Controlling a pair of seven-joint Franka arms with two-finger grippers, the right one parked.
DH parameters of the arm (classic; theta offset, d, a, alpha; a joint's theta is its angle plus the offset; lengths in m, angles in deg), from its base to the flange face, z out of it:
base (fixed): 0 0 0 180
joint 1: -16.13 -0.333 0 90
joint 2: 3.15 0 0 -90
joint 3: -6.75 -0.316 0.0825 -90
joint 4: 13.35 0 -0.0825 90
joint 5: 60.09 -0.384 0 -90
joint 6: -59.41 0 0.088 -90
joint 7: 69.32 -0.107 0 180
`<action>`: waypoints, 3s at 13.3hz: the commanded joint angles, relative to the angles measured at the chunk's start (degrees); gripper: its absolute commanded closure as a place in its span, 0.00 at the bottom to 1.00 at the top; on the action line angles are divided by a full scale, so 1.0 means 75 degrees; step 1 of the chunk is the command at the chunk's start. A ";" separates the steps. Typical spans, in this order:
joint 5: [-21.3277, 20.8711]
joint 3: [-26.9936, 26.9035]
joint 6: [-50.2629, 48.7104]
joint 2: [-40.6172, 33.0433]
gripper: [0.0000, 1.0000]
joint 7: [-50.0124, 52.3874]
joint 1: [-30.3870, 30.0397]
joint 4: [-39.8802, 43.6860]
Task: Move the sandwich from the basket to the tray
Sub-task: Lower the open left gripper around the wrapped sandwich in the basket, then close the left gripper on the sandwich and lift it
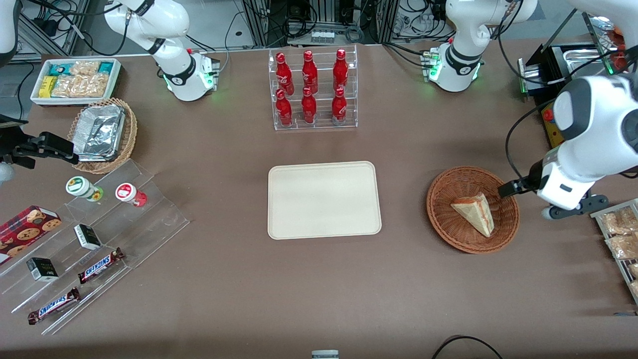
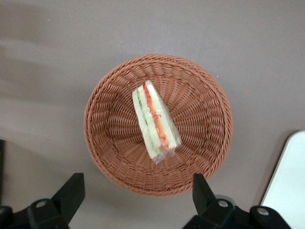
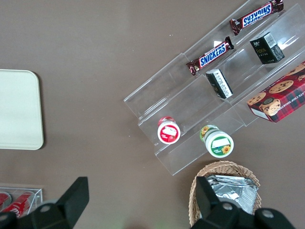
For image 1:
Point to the background equipment rack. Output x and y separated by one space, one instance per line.
324 12

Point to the white power strip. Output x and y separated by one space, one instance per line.
322 36

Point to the red lidded cup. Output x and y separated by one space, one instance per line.
127 193

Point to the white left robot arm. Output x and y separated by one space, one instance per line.
461 60

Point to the grey device at table edge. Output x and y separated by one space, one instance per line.
325 354

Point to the round brown wicker basket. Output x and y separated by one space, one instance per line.
443 214

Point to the beige plastic tray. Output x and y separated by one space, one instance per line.
324 199

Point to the large clear cracker bag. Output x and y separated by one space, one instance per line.
82 86

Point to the teal snack packet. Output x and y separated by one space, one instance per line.
106 67
60 68

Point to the clear acrylic stepped display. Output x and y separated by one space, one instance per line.
149 224

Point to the small black box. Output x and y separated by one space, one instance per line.
87 237
42 269

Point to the white plastic snack bin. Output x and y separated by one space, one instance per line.
117 75

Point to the black food warmer cabinet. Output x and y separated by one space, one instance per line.
551 65

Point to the clear fried snack bag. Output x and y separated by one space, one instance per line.
634 270
635 289
623 247
620 222

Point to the green lidded cup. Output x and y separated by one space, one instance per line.
79 187

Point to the aluminium foil container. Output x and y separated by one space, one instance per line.
99 132

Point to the yellow snack packet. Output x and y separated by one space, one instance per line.
47 86

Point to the light wicker basket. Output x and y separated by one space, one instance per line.
130 134

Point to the triangle sandwich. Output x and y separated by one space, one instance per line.
476 212

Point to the snickers bar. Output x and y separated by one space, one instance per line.
54 305
99 266

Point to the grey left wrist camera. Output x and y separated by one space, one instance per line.
578 207

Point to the clear acrylic bottle rack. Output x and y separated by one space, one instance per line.
321 124

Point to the red cola bottle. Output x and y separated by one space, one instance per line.
284 75
309 74
340 72
309 107
339 108
283 109

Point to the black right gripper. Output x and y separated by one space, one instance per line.
24 148

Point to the small clear cracker bag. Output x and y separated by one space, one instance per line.
84 68

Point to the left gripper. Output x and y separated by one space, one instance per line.
532 180

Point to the red cookie box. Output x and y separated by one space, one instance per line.
25 229

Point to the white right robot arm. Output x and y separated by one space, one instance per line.
184 75

